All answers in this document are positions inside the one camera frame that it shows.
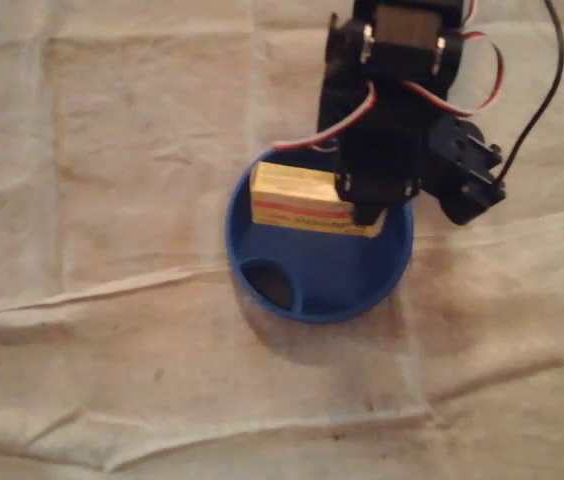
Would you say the yellow cardboard box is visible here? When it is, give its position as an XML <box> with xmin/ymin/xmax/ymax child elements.
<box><xmin>250</xmin><ymin>160</ymin><xmax>388</xmax><ymax>239</ymax></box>

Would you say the blue round bowl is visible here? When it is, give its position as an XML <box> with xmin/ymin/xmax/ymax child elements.
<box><xmin>224</xmin><ymin>144</ymin><xmax>416</xmax><ymax>325</ymax></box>

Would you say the beige wrinkled cloth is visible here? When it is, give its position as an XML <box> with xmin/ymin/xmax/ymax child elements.
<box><xmin>0</xmin><ymin>0</ymin><xmax>564</xmax><ymax>480</ymax></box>

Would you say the white and red servo cable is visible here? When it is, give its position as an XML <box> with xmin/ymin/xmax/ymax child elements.
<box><xmin>272</xmin><ymin>79</ymin><xmax>378</xmax><ymax>154</ymax></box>
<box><xmin>401</xmin><ymin>29</ymin><xmax>507</xmax><ymax>117</ymax></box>

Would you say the black gripper-mounted camera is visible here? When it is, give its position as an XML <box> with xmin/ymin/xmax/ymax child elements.
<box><xmin>424</xmin><ymin>113</ymin><xmax>508</xmax><ymax>227</ymax></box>

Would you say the black camera cable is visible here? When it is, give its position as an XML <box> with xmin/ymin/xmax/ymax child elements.
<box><xmin>492</xmin><ymin>0</ymin><xmax>564</xmax><ymax>181</ymax></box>

